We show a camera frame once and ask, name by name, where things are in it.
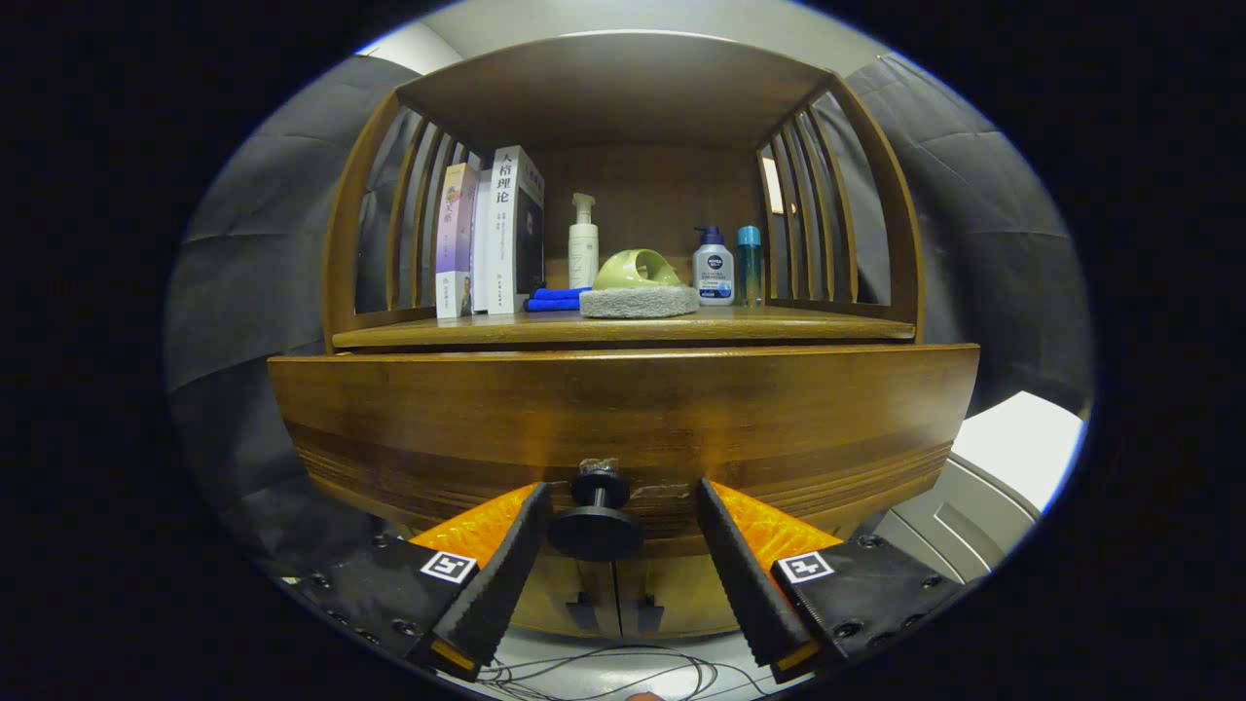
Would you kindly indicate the black backdrop cloth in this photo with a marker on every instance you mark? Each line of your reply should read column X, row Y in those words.
column 253, row 292

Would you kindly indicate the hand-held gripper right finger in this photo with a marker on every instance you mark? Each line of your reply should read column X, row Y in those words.
column 745, row 584

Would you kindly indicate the white lotion bottle blue cap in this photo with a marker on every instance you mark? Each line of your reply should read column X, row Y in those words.
column 714, row 277

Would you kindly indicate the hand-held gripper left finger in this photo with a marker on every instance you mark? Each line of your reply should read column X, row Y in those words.
column 506, row 584

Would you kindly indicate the brown wooden cabinet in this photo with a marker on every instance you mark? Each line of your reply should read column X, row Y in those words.
column 613, row 88

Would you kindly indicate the wooden cabinet door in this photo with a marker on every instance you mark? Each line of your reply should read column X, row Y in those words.
column 565, row 604
column 681, row 594

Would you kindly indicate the white pump bottle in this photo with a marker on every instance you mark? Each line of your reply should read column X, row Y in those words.
column 583, row 253

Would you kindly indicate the thick white book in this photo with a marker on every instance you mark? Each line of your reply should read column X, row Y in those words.
column 506, row 243

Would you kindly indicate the blue folded cloth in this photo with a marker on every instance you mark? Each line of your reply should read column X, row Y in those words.
column 555, row 300

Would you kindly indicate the purple book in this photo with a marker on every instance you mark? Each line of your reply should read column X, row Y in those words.
column 456, row 243

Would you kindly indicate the white table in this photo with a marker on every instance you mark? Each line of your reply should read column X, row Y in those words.
column 1022, row 443

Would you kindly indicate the thin white book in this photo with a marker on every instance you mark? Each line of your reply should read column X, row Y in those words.
column 483, row 263

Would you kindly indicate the teal slim bottle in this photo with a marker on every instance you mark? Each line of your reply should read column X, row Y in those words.
column 749, row 268

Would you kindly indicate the wooden countertop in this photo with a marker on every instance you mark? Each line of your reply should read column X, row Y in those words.
column 779, row 326

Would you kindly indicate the grey ribbed plastic panel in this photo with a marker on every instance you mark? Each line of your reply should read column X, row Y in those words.
column 954, row 531

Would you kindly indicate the wooden drawer with black knob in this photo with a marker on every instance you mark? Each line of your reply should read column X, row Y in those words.
column 623, row 409

